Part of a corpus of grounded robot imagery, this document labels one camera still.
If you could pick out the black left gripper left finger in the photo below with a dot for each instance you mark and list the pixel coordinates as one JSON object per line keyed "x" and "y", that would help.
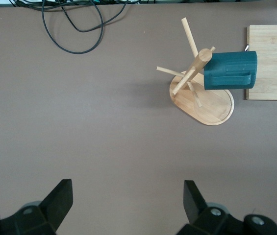
{"x": 52, "y": 208}

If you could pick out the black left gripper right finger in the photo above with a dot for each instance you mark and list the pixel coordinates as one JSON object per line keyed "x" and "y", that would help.
{"x": 195, "y": 205}

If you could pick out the dark teal cup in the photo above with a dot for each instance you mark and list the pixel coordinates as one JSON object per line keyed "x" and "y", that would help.
{"x": 231, "y": 66}

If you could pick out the wooden cup rack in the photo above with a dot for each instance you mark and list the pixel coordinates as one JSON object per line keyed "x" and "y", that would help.
{"x": 209, "y": 107}

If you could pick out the brown table mat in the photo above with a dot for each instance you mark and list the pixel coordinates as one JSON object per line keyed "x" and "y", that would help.
{"x": 104, "y": 122}

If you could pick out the bamboo cutting board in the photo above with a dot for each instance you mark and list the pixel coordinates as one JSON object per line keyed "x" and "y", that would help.
{"x": 268, "y": 61}

